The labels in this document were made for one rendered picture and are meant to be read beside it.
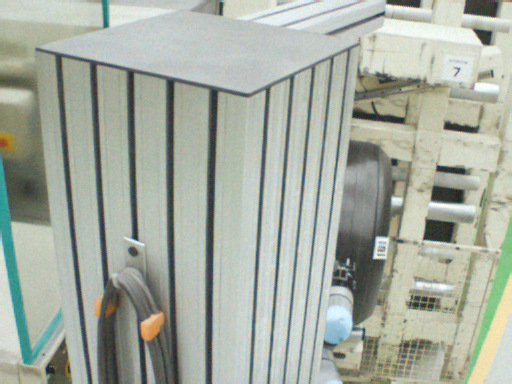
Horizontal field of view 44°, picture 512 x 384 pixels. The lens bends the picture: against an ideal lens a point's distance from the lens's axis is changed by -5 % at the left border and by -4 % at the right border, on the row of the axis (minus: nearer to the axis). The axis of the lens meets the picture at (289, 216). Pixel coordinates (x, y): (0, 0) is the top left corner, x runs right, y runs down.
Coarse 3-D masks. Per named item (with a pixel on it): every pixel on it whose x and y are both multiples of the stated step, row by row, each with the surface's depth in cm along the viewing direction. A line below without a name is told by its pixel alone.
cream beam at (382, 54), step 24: (384, 24) 204; (408, 24) 208; (432, 24) 212; (360, 48) 196; (384, 48) 195; (408, 48) 194; (432, 48) 193; (456, 48) 193; (480, 48) 192; (360, 72) 200; (384, 72) 199; (408, 72) 198; (432, 72) 197
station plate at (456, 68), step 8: (448, 56) 194; (456, 56) 193; (448, 64) 195; (456, 64) 195; (464, 64) 194; (472, 64) 194; (448, 72) 196; (456, 72) 196; (464, 72) 195; (448, 80) 197; (456, 80) 197; (464, 80) 197
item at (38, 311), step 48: (0, 0) 103; (48, 0) 119; (96, 0) 141; (0, 48) 104; (0, 96) 106; (0, 144) 108; (0, 192) 110; (48, 240) 133; (48, 288) 135; (48, 336) 136
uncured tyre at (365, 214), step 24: (360, 144) 195; (360, 168) 184; (384, 168) 187; (360, 192) 180; (384, 192) 182; (360, 216) 178; (384, 216) 180; (360, 240) 177; (360, 264) 178; (384, 264) 186; (360, 288) 181; (360, 312) 188
